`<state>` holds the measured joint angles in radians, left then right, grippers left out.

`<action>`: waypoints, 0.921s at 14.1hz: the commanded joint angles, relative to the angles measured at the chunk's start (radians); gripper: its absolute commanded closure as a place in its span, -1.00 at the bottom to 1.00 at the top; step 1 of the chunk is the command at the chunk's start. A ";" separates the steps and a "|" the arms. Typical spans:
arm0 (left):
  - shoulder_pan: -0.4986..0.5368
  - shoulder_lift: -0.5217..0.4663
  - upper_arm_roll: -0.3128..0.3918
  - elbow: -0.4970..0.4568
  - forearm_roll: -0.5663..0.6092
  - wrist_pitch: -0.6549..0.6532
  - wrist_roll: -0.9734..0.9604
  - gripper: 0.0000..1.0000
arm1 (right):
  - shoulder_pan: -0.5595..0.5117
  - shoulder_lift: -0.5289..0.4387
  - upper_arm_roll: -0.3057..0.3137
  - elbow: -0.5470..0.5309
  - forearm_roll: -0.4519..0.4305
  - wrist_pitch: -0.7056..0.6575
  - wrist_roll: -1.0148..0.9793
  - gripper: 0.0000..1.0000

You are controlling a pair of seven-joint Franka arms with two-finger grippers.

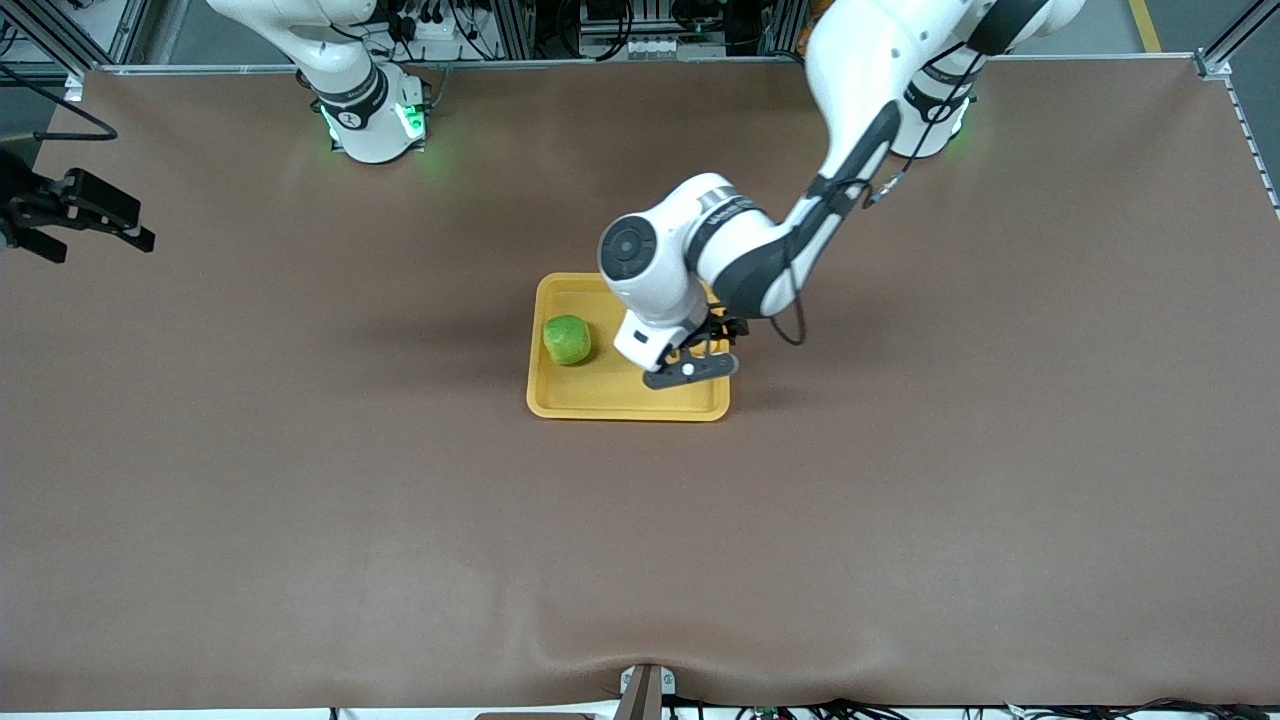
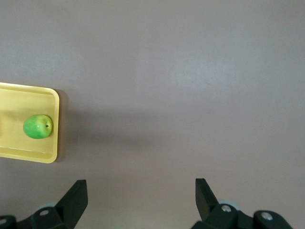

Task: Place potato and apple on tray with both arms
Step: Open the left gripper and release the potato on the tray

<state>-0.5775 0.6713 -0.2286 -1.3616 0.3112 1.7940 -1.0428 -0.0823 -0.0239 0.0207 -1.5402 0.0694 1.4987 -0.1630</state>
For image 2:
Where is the yellow plastic tray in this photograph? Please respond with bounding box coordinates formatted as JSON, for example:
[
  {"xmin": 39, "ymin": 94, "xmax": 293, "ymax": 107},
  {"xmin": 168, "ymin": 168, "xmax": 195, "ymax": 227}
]
[{"xmin": 0, "ymin": 82, "xmax": 60, "ymax": 164}]

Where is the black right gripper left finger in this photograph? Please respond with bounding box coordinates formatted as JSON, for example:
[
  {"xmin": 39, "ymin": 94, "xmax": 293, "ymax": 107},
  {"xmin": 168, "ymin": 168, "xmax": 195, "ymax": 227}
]
[{"xmin": 0, "ymin": 180, "xmax": 89, "ymax": 229}]

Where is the green apple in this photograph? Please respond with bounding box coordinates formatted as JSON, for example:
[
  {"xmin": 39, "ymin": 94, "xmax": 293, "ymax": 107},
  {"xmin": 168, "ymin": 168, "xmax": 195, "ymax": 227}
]
[{"xmin": 23, "ymin": 114, "xmax": 53, "ymax": 140}]

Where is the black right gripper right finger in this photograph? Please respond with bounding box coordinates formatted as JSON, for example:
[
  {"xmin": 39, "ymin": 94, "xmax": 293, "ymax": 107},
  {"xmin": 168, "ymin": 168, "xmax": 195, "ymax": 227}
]
[{"xmin": 190, "ymin": 178, "xmax": 294, "ymax": 229}]

